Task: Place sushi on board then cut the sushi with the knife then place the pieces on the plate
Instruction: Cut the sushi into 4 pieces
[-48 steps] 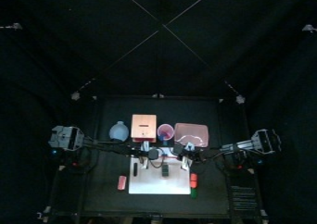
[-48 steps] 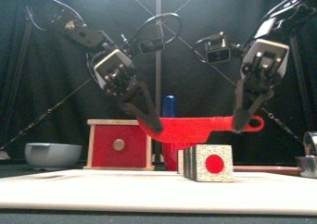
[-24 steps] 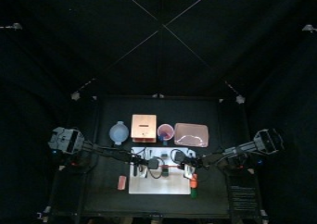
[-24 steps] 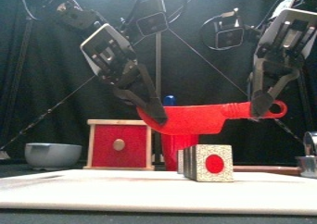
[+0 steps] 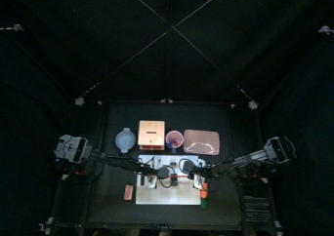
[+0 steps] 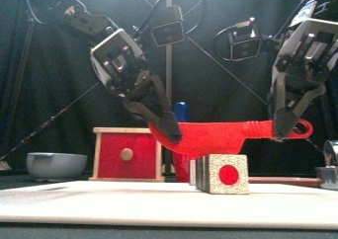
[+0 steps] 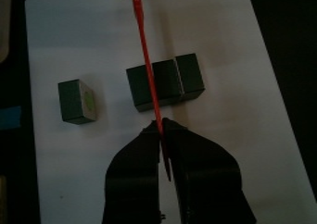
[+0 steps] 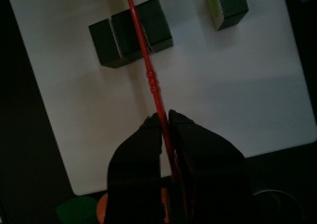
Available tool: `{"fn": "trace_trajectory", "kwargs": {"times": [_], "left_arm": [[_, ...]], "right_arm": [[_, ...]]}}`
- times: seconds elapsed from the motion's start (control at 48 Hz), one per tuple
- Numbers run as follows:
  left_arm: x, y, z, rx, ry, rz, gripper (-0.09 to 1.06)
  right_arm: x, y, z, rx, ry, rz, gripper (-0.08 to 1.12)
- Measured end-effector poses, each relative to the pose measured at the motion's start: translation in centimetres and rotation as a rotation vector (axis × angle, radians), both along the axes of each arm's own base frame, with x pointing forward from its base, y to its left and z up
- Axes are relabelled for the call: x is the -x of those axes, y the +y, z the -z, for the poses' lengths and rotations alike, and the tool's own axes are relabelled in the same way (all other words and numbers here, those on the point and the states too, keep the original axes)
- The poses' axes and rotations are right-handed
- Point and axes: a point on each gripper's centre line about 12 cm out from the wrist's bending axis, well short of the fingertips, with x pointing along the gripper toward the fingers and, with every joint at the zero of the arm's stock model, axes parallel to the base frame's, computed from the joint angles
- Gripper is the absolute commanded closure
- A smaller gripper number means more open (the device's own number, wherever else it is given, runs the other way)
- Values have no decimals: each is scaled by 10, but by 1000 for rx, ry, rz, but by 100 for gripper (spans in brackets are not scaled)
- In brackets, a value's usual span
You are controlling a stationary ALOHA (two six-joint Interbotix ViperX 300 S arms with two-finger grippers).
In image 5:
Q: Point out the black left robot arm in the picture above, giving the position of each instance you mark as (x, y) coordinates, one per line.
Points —
(109, 160)

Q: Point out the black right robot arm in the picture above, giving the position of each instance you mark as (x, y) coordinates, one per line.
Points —
(252, 157)

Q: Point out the white cutting board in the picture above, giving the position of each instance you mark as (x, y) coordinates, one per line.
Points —
(170, 196)

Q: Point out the pinkish rectangular plastic plate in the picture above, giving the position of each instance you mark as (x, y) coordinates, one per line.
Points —
(201, 139)

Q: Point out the orange toy carrot green top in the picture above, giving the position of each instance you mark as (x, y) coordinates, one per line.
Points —
(205, 191)

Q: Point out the salmon pink toy block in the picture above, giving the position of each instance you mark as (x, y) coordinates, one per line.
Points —
(129, 192)

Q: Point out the red plastic cup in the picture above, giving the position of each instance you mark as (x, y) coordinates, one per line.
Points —
(176, 137)

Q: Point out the black panel white text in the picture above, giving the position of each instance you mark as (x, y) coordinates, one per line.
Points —
(257, 210)

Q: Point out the black cloth backdrop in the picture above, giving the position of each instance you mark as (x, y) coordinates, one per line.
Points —
(88, 51)

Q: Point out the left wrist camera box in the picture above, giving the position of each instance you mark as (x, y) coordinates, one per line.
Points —
(164, 172)

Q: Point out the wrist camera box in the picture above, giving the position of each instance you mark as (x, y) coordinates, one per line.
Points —
(189, 166)
(164, 172)

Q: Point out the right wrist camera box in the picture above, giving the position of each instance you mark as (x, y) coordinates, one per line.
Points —
(189, 166)

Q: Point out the grey metal frame clamp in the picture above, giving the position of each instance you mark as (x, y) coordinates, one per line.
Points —
(325, 29)
(166, 100)
(253, 105)
(18, 27)
(80, 100)

